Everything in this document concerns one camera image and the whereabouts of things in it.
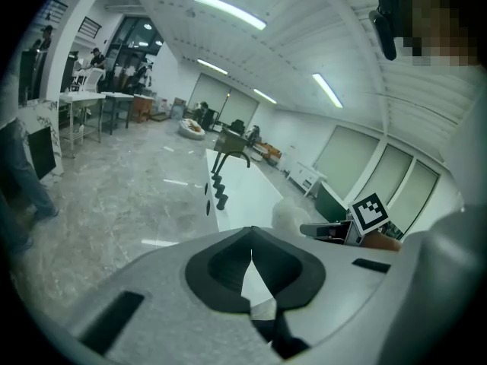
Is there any dark green board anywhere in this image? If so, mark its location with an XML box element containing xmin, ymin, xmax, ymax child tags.
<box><xmin>315</xmin><ymin>180</ymin><xmax>350</xmax><ymax>224</ymax></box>

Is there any black flat panel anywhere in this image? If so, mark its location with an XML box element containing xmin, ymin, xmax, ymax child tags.
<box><xmin>27</xmin><ymin>125</ymin><xmax>58</xmax><ymax>181</ymax></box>

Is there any white metal-legged table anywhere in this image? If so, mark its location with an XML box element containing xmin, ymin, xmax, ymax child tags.
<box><xmin>58</xmin><ymin>91</ymin><xmax>107</xmax><ymax>159</ymax></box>

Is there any long ceiling light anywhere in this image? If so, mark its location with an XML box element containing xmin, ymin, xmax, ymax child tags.
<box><xmin>196</xmin><ymin>58</ymin><xmax>229</xmax><ymax>77</ymax></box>
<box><xmin>253</xmin><ymin>87</ymin><xmax>279</xmax><ymax>105</ymax></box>
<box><xmin>192</xmin><ymin>0</ymin><xmax>268</xmax><ymax>32</ymax></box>
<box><xmin>311</xmin><ymin>72</ymin><xmax>344</xmax><ymax>110</ymax></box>

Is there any white bean bag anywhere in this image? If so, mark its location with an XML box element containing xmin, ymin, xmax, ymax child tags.
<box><xmin>177</xmin><ymin>118</ymin><xmax>207</xmax><ymax>140</ymax></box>

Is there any white fluffy cleaning tool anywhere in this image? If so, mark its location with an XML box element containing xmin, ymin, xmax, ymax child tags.
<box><xmin>271</xmin><ymin>197</ymin><xmax>310</xmax><ymax>239</ymax></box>

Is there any white bathtub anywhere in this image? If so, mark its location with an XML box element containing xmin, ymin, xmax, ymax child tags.
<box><xmin>203</xmin><ymin>148</ymin><xmax>285</xmax><ymax>243</ymax></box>

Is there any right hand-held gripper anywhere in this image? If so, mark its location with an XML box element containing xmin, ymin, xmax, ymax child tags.
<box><xmin>299</xmin><ymin>192</ymin><xmax>390</xmax><ymax>247</ymax></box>

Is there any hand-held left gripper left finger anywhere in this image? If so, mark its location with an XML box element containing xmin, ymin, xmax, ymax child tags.
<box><xmin>71</xmin><ymin>225</ymin><xmax>283</xmax><ymax>365</ymax></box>

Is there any white chair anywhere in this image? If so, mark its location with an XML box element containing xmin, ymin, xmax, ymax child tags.
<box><xmin>78</xmin><ymin>66</ymin><xmax>105</xmax><ymax>93</ymax></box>

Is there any person's right forearm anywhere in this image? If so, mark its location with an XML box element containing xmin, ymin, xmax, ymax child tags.
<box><xmin>363</xmin><ymin>228</ymin><xmax>403</xmax><ymax>253</ymax></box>

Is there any black bathtub faucet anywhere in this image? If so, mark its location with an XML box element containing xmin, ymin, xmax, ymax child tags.
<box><xmin>210</xmin><ymin>152</ymin><xmax>252</xmax><ymax>175</ymax></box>

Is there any black head-worn camera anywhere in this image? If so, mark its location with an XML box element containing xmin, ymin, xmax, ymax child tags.
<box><xmin>368</xmin><ymin>0</ymin><xmax>415</xmax><ymax>62</ymax></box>

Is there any marble counter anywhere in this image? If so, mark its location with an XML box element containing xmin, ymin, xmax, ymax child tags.
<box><xmin>18</xmin><ymin>98</ymin><xmax>65</xmax><ymax>184</ymax></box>

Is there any brown desk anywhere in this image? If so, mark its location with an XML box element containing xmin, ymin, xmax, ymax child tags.
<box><xmin>213</xmin><ymin>126</ymin><xmax>250</xmax><ymax>156</ymax></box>

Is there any black shower handset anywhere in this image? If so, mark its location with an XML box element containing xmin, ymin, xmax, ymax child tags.
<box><xmin>211</xmin><ymin>173</ymin><xmax>230</xmax><ymax>210</ymax></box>

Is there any wooden cabinet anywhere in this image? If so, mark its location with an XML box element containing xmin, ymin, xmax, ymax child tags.
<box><xmin>132</xmin><ymin>94</ymin><xmax>155</xmax><ymax>124</ymax></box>

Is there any orange box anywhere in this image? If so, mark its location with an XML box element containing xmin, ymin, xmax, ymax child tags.
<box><xmin>261</xmin><ymin>142</ymin><xmax>283</xmax><ymax>163</ymax></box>

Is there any white table with dark legs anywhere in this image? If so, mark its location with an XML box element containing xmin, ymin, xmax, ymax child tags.
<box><xmin>99</xmin><ymin>91</ymin><xmax>135</xmax><ymax>135</ymax></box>

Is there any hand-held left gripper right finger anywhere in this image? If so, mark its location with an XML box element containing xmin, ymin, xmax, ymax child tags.
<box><xmin>250</xmin><ymin>225</ymin><xmax>403</xmax><ymax>351</ymax></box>

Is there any person's head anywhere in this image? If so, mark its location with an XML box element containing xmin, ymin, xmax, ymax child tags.
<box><xmin>395</xmin><ymin>0</ymin><xmax>481</xmax><ymax>68</ymax></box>

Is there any small white table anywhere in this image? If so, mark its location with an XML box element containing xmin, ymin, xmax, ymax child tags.
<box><xmin>285</xmin><ymin>160</ymin><xmax>328</xmax><ymax>198</ymax></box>

